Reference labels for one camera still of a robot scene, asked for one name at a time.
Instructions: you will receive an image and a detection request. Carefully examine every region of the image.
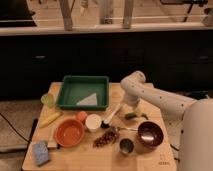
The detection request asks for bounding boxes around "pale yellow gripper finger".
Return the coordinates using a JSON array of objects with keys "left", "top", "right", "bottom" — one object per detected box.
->
[{"left": 119, "top": 104, "right": 133, "bottom": 116}]

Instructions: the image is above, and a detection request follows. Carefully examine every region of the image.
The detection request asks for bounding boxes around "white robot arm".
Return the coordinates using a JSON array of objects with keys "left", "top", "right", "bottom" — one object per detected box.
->
[{"left": 120, "top": 71, "right": 213, "bottom": 171}]

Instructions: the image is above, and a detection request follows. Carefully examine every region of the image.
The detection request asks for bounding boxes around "white paper cup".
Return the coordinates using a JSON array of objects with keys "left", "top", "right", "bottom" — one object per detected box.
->
[{"left": 85, "top": 114, "right": 102, "bottom": 132}]

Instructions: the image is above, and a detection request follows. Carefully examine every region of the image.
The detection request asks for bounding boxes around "small metal cup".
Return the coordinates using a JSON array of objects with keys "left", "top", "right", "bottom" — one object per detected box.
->
[{"left": 119, "top": 138, "right": 134, "bottom": 155}]

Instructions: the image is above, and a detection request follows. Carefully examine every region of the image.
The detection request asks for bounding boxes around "green plastic cup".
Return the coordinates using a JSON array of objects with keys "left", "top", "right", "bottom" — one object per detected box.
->
[{"left": 41, "top": 93, "right": 55, "bottom": 108}]

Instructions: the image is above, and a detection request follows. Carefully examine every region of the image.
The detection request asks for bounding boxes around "pile of brown nuts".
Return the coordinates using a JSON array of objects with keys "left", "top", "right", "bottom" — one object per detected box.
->
[{"left": 93, "top": 130, "right": 119, "bottom": 148}]

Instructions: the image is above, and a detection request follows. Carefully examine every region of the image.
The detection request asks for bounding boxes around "dark purple bowl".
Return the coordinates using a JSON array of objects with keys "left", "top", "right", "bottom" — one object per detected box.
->
[{"left": 137, "top": 121, "right": 164, "bottom": 149}]

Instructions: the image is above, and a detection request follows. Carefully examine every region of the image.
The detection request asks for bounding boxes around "small orange ball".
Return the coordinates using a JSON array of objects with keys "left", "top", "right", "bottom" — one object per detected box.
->
[{"left": 76, "top": 111, "right": 88, "bottom": 123}]

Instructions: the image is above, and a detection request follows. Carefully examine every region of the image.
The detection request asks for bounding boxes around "green plastic tray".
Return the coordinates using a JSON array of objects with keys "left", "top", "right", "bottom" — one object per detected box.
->
[{"left": 56, "top": 75, "right": 109, "bottom": 111}]

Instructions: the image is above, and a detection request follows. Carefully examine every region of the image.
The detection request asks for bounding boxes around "orange bowl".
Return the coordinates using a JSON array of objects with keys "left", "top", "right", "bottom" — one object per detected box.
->
[{"left": 54, "top": 119, "right": 85, "bottom": 148}]

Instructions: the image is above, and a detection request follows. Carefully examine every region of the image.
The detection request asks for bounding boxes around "blue sponge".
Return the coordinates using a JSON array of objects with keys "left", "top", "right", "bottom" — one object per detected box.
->
[{"left": 32, "top": 141, "right": 50, "bottom": 166}]

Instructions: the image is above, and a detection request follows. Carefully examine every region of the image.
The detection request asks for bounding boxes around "white handled brush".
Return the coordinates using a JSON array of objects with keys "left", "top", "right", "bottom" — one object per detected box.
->
[{"left": 101, "top": 103, "right": 123, "bottom": 128}]

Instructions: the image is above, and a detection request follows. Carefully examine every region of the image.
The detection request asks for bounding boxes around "black cable right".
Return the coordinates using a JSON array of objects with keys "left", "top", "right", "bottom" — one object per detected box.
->
[{"left": 170, "top": 143, "right": 181, "bottom": 164}]

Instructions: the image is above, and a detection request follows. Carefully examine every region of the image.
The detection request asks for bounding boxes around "black cable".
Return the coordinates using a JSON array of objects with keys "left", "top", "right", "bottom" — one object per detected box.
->
[
  {"left": 170, "top": 143, "right": 181, "bottom": 164},
  {"left": 0, "top": 112, "right": 30, "bottom": 144}
]

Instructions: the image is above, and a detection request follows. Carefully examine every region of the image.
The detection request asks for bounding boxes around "black cable left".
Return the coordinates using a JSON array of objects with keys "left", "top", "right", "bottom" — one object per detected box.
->
[{"left": 0, "top": 112, "right": 30, "bottom": 144}]

